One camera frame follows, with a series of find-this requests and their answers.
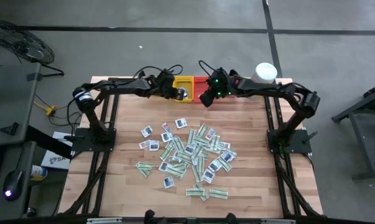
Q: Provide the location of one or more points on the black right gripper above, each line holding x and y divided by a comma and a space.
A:
220, 85

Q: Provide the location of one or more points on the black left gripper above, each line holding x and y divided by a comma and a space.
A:
167, 85

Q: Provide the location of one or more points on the white packet dark print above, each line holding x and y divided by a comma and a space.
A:
154, 145
181, 123
164, 166
166, 136
146, 131
190, 148
182, 93
228, 156
215, 165
208, 175

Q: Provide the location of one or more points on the green striped bandage wrapper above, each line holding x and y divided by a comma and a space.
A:
191, 136
181, 166
218, 193
145, 165
144, 172
201, 163
216, 143
166, 152
201, 140
197, 173
177, 144
175, 172
197, 151
203, 196
224, 163
184, 156
202, 130
195, 192

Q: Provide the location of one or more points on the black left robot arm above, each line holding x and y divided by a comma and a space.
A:
119, 88

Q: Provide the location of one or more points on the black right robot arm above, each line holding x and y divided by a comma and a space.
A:
268, 88

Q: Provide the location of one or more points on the yellow plastic basket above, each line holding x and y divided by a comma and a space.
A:
190, 84

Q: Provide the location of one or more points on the white yellow wipes canister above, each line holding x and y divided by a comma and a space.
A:
265, 73

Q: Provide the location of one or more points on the small white packet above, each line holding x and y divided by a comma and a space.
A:
175, 158

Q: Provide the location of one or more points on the white packet blue print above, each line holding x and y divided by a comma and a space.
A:
168, 182

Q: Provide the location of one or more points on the black clamp lever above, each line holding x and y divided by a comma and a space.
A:
73, 137
311, 136

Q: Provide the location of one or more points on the black rounded object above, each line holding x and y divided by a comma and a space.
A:
231, 217
150, 215

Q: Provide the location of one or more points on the yellow power plug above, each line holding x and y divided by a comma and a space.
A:
50, 109

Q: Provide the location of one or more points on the black desk support bar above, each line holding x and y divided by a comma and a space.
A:
47, 141

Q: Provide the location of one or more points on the white printed cardboard box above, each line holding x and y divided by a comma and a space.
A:
55, 160

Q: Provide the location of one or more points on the black metal stand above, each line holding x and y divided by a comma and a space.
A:
362, 137

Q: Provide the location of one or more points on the white yellow can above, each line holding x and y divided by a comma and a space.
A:
38, 173

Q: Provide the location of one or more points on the black floor fan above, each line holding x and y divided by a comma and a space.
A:
22, 43

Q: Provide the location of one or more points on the grey desk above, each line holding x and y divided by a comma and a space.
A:
10, 99

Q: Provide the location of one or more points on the black computer mouse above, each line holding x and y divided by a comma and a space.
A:
13, 185

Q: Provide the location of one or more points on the black round knob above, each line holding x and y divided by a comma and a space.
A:
31, 212

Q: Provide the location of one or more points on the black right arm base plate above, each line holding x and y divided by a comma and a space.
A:
299, 146

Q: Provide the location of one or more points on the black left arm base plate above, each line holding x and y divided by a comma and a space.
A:
81, 146

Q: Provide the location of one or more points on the silver metal bracket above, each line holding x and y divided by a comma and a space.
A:
104, 220
278, 221

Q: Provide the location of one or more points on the black desk bracket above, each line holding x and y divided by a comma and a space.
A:
10, 128

